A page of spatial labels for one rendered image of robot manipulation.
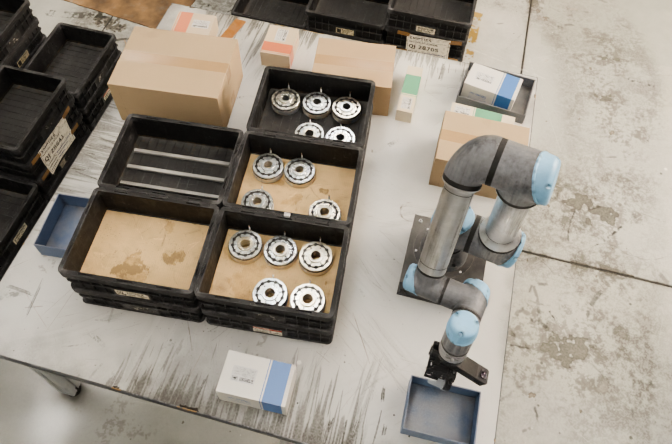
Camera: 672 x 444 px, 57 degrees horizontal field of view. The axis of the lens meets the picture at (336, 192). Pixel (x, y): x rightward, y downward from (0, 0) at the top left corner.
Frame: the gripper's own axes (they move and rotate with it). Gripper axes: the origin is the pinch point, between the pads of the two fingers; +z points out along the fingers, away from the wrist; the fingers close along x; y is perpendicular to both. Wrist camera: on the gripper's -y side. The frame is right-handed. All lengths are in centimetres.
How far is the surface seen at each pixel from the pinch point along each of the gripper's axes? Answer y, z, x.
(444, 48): 28, 11, -173
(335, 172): 50, -14, -56
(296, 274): 51, -9, -16
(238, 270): 68, -8, -12
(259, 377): 51, -1, 14
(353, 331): 29.8, 5.2, -10.8
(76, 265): 113, -10, 2
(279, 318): 50, -9, -1
